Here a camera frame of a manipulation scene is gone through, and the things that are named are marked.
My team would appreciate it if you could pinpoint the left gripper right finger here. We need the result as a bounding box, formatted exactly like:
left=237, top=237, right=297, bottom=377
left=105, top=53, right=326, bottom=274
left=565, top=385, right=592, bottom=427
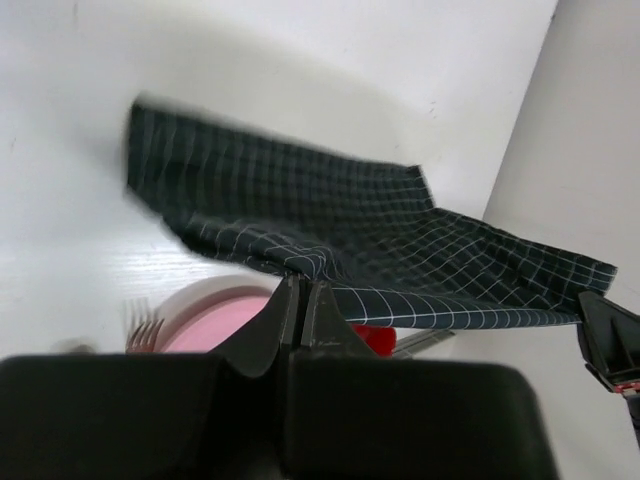
left=299, top=282, right=375, bottom=358

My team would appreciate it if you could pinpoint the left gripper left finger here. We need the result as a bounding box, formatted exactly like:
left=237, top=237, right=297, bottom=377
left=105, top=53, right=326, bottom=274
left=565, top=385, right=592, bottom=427
left=219, top=276, right=302, bottom=379

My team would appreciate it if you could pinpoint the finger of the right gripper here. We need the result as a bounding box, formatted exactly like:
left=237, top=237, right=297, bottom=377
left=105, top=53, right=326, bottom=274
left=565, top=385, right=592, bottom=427
left=577, top=292, right=639, bottom=395

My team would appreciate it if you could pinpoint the red mug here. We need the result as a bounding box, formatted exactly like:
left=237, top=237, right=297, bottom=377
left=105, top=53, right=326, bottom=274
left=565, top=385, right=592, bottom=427
left=352, top=325, right=397, bottom=358

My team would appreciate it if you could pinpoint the dark checked cloth napkin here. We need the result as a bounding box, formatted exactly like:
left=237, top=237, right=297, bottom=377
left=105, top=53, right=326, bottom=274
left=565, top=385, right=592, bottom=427
left=126, top=101, right=617, bottom=330

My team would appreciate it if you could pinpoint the pink plastic plate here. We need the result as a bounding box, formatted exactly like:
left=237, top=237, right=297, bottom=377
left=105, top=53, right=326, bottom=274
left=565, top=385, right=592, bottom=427
left=154, top=274, right=280, bottom=353

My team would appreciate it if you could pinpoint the silver table knife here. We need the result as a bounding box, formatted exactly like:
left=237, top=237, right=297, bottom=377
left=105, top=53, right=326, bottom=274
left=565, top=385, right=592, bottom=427
left=392, top=328, right=455, bottom=359

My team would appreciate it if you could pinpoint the silver fork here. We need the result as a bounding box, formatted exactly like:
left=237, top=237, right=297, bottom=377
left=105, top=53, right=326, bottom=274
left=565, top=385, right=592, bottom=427
left=124, top=298, right=165, bottom=354

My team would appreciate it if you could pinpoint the brown wooden spoon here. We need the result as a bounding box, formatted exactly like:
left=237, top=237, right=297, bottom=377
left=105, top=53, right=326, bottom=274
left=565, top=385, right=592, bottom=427
left=51, top=338, right=98, bottom=355

